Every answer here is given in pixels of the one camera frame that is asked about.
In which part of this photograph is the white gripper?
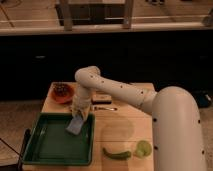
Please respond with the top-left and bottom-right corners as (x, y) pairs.
(71, 87), (92, 119)

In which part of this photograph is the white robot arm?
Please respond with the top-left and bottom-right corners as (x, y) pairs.
(72, 66), (207, 171)

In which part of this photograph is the green plastic tray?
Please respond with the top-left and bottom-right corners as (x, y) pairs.
(22, 114), (95, 166)

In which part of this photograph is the silver fork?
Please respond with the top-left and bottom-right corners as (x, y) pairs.
(91, 106), (117, 111)

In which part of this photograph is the orange bowl with contents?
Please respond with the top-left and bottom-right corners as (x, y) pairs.
(51, 82), (74, 104)

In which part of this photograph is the green pepper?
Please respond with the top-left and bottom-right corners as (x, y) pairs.
(102, 148), (131, 160)

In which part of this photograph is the light green round fruit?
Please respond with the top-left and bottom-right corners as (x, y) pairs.
(134, 140), (152, 158)

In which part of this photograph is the wooden chair frame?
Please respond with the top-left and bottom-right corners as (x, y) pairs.
(54, 0), (134, 32)

